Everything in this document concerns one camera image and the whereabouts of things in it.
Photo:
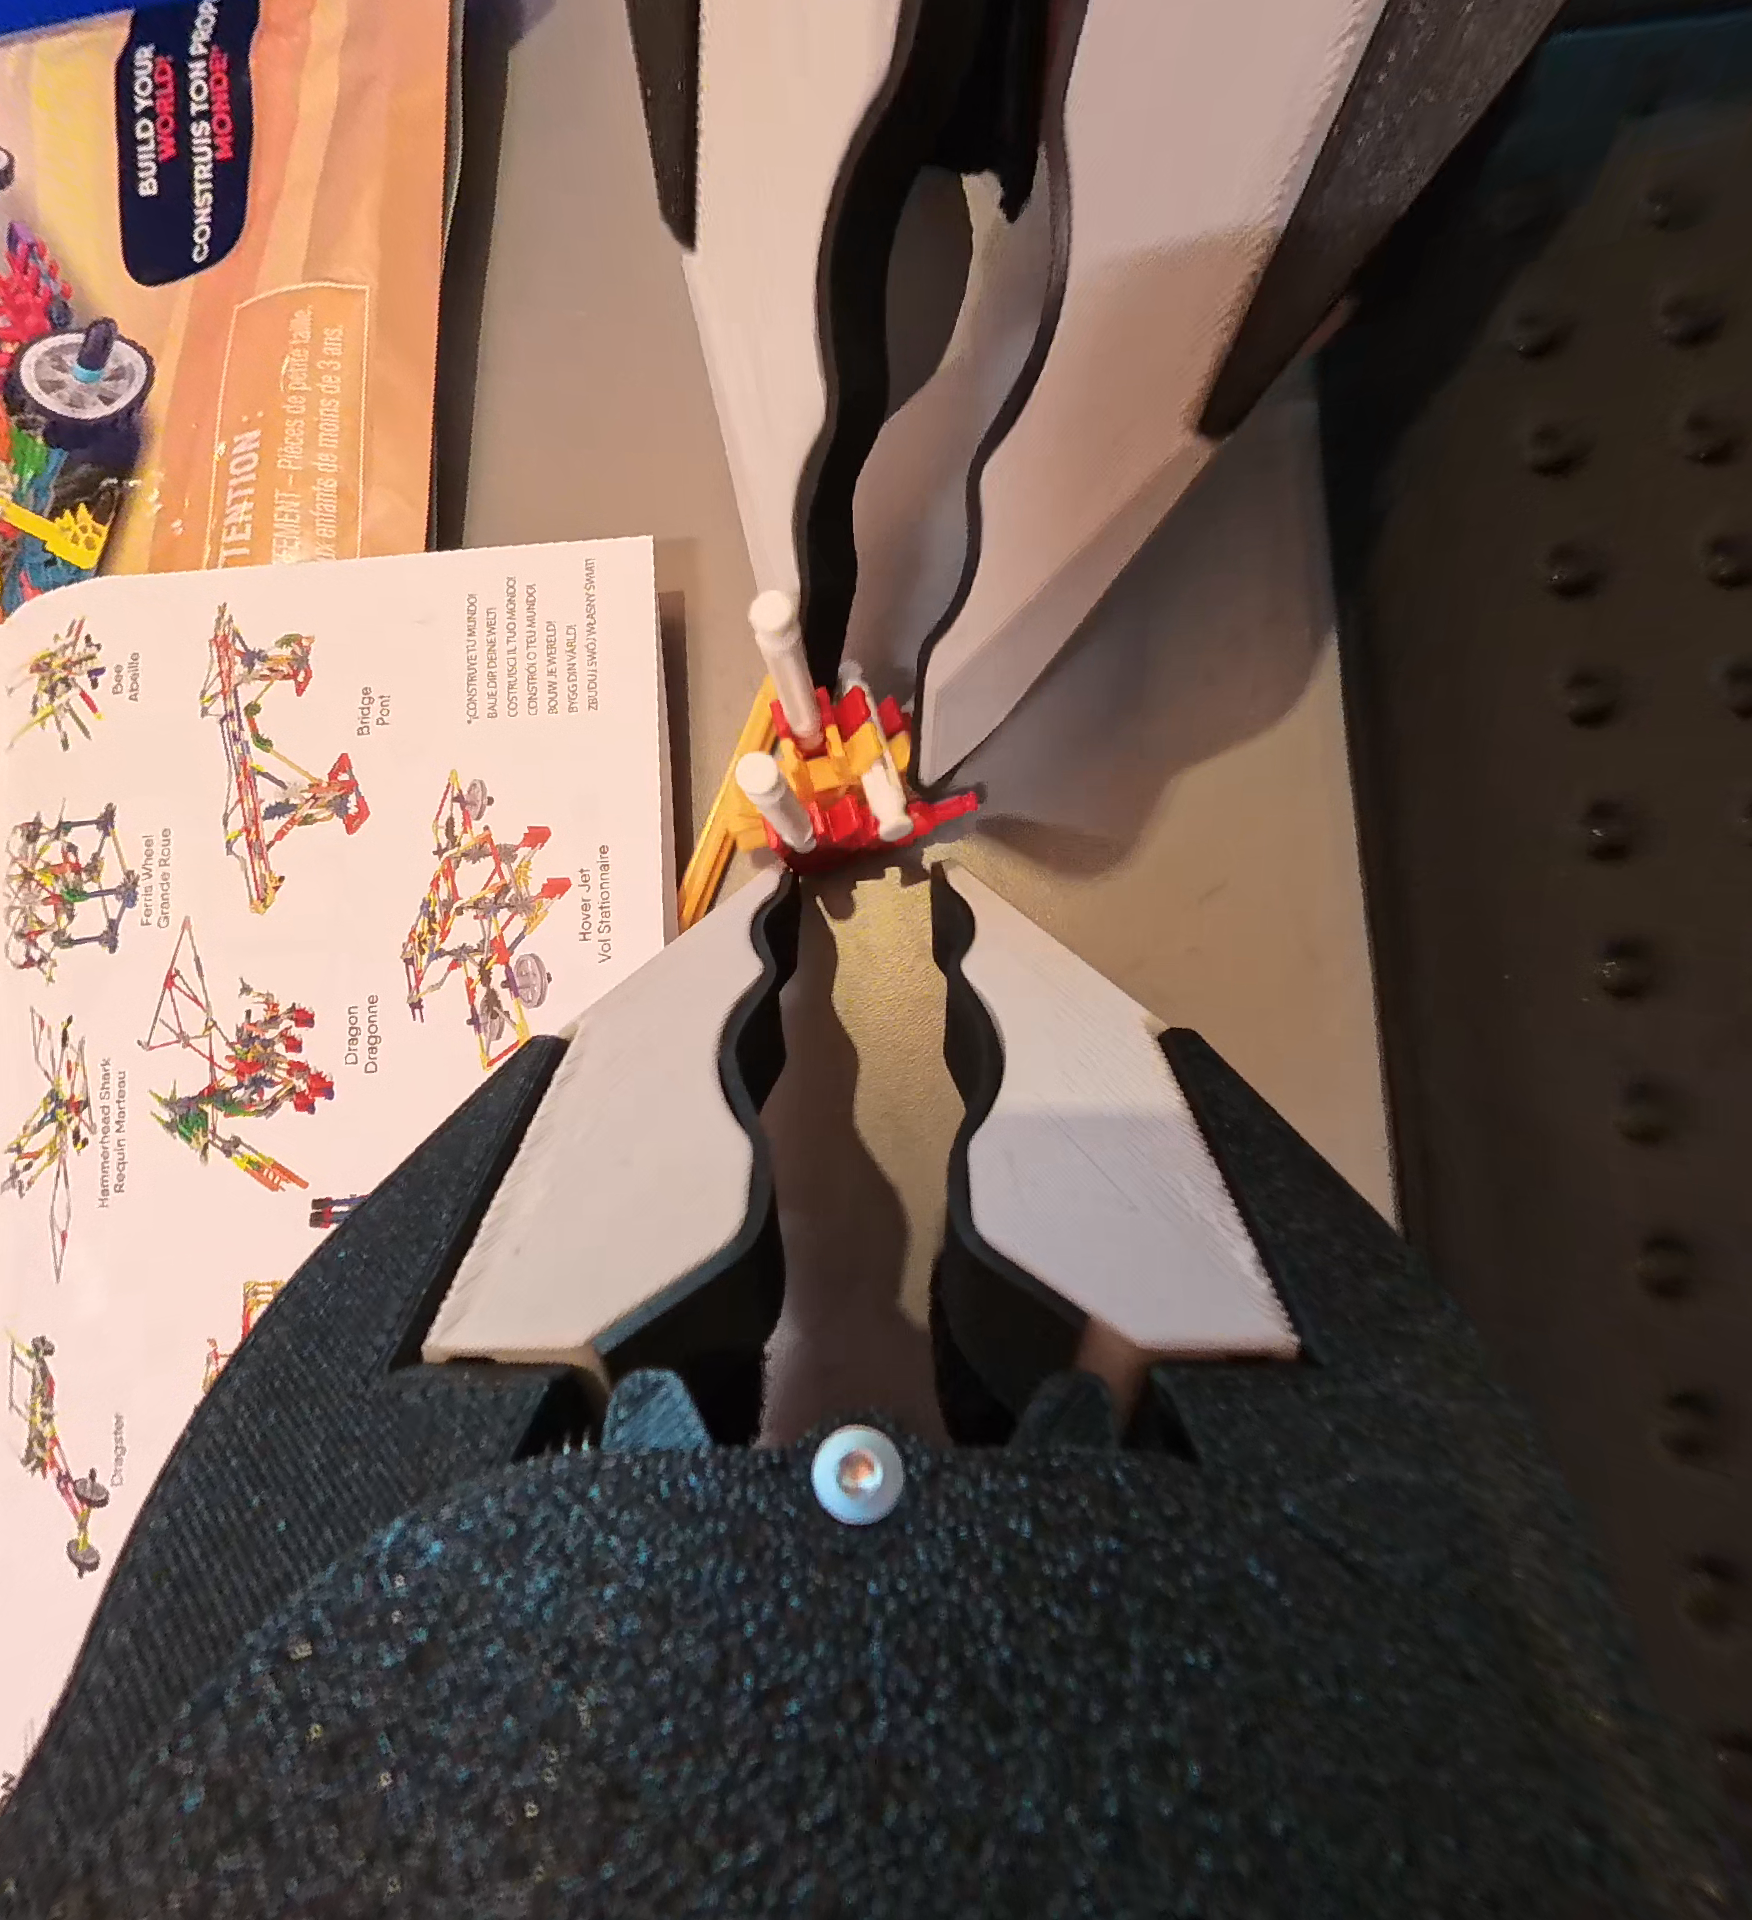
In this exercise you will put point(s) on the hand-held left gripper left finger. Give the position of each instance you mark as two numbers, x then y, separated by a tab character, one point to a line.
606	1184

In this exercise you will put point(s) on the black dotted mat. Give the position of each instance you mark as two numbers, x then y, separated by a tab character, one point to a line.
1611	900

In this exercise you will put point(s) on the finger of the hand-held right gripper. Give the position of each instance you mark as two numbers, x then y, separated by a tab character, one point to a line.
758	224
1177	224

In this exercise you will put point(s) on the white printed instruction booklet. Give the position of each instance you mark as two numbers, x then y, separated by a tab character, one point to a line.
366	975

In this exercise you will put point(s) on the red toy rod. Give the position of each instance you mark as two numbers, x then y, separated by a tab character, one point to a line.
952	804

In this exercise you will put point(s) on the yellow toy rod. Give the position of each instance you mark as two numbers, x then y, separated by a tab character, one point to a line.
712	870

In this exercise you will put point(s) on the white toy rod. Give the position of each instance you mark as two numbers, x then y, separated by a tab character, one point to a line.
889	803
759	780
776	615

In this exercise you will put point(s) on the orange printed toy box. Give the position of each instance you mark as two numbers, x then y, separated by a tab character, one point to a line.
321	376

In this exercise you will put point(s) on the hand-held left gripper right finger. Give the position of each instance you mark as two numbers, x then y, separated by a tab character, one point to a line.
1115	1184

